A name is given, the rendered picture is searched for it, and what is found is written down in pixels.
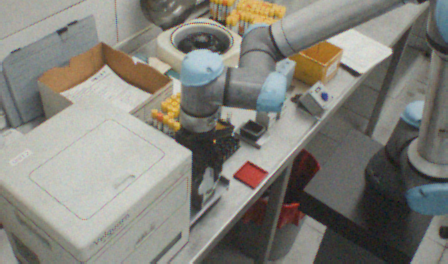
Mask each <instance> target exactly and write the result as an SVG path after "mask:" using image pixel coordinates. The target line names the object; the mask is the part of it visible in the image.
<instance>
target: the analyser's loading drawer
mask: <svg viewBox="0 0 448 264"><path fill-rule="evenodd" d="M230 181H231V179H230V178H228V177H226V175H223V174H222V173H221V175H220V179H219V180H218V182H217V185H216V186H215V188H214V189H213V195H211V197H210V198H208V200H207V201H205V203H204V201H203V200H202V199H201V198H198V197H197V196H196V195H193V193H191V192H190V225H191V224H193V222H194V221H196V219H197V218H199V216H200V215H202V213H204V212H205V210H207V209H208V207H210V206H211V204H213V203H214V201H216V200H217V198H219V197H220V195H221V194H222V193H223V192H224V191H225V190H228V191H229V186H230Z"/></svg>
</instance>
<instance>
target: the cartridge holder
mask: <svg viewBox="0 0 448 264"><path fill-rule="evenodd" d="M265 129H266V127H265V126H262V125H261V124H259V123H256V122H255V121H253V120H248V121H247V123H245V122H244V123H242V124H241V126H239V127H238V129H236V130H235V132H234V135H236V136H238V137H239V138H242V139H243V140H244V141H247V142H249V143H250V144H253V145H255V146H256V147H259V148H262V146H263V145H264V144H265V143H266V142H267V141H268V140H269V139H270V138H271V135H269V134H268V133H266V132H265Z"/></svg>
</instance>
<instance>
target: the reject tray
mask: <svg viewBox="0 0 448 264"><path fill-rule="evenodd" d="M268 174H269V172H268V171H266V170H265V169H263V168H261V167H259V166H258V165H256V164H254V163H253V162H250V161H249V160H247V162H246V163H244V165H243V166H241V168H240V169H238V171H237V172H235V174H234V175H233V177H234V178H237V179H238V180H241V182H243V183H245V184H247V185H248V186H250V187H252V188H253V189H256V187H257V186H259V183H261V182H262V180H264V179H265V177H267V176H268Z"/></svg>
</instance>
